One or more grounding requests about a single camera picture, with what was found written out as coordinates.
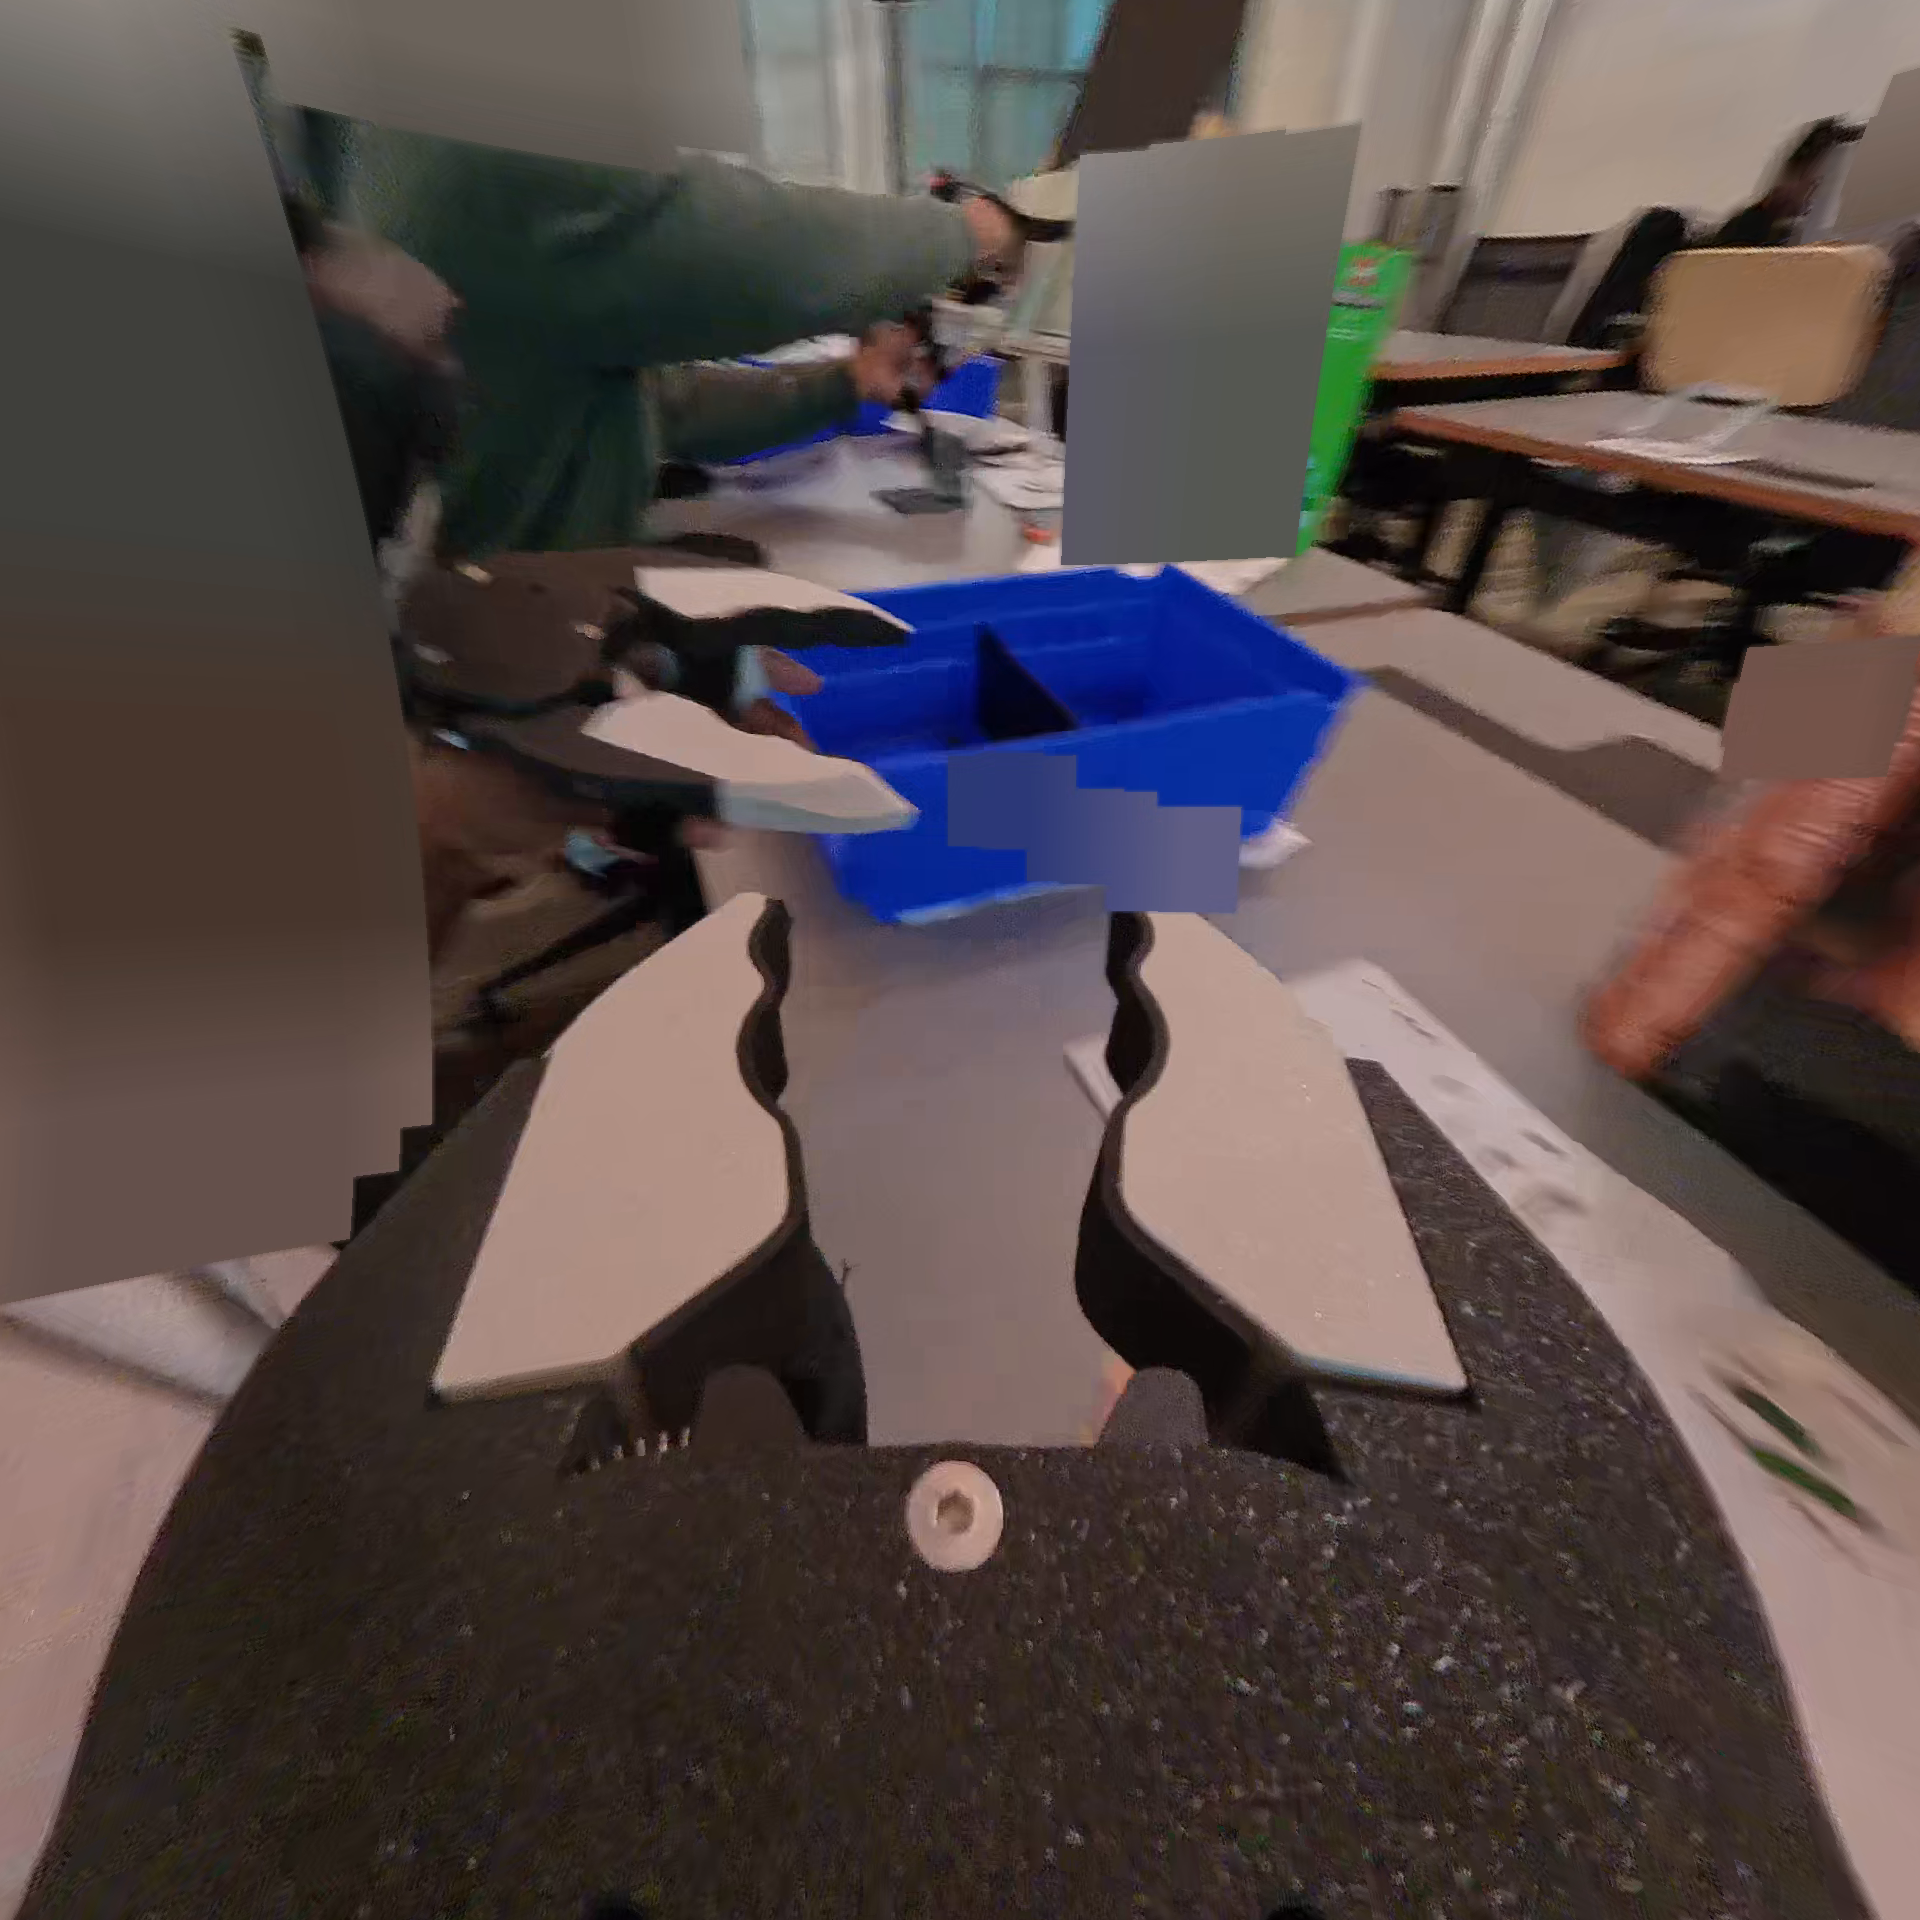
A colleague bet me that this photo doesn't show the green cardboard box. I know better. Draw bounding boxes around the green cardboard box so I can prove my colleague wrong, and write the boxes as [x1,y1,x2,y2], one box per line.
[1296,243,1418,557]

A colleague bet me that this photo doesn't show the blue plastic bin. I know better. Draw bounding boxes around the blue plastic bin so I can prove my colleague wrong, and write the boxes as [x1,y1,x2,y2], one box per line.
[734,352,1004,467]
[771,562,1365,928]

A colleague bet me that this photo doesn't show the wood-edged grey desk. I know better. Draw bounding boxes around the wood-edged grey desk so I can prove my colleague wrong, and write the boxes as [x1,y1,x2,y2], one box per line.
[1372,330,1636,384]
[1387,394,1920,601]

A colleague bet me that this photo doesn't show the window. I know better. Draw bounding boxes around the window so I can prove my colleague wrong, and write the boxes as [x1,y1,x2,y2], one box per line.
[740,0,1112,196]

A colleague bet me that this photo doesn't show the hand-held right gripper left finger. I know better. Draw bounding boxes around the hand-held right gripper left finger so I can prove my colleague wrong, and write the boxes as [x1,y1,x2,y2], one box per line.
[431,893,871,1450]

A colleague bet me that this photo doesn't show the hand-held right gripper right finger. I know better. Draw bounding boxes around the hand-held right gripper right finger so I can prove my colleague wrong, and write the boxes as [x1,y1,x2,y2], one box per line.
[1075,909,1473,1444]

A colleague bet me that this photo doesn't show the toy instruction booklet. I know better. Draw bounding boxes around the toy instruction booklet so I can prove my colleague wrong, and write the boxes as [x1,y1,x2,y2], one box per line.
[1063,960,1920,1554]

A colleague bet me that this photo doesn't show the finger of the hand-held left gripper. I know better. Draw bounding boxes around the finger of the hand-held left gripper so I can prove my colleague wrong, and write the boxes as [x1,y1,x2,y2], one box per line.
[629,563,921,654]
[582,689,922,838]

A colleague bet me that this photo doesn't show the black office chair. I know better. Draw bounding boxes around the black office chair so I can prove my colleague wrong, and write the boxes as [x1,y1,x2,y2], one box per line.
[434,795,715,1038]

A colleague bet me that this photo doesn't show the person's left hand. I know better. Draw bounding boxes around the person's left hand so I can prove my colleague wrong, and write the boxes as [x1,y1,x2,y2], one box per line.
[740,651,824,747]

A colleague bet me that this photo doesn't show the beige chair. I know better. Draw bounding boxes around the beige chair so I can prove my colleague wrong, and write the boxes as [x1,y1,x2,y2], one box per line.
[1638,243,1893,409]

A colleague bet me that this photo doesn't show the clear plastic sleeve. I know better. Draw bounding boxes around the clear plastic sleeve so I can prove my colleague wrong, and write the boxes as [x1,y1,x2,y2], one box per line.
[1591,385,1786,460]

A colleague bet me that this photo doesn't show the grey mesh office chair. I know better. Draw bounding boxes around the grey mesh office chair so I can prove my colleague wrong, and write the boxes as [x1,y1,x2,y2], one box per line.
[1438,233,1596,351]

